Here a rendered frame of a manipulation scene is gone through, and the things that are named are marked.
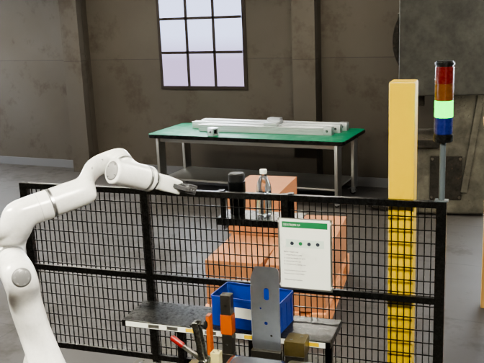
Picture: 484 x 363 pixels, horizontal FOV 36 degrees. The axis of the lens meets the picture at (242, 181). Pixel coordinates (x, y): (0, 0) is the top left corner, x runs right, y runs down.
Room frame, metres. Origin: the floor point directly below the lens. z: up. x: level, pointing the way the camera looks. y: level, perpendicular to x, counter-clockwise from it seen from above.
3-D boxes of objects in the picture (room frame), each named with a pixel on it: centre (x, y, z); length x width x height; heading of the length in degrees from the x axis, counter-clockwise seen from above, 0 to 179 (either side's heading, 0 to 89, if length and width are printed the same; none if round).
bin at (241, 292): (2.82, -0.02, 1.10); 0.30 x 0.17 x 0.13; 65
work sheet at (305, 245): (2.87, -0.25, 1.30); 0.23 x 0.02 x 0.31; 71
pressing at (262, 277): (2.63, -0.07, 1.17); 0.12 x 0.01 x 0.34; 71
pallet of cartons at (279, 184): (5.59, -0.30, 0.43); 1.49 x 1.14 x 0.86; 153
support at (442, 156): (2.70, -0.76, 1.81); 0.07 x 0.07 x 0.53
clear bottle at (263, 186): (3.02, -0.09, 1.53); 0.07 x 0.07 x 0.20
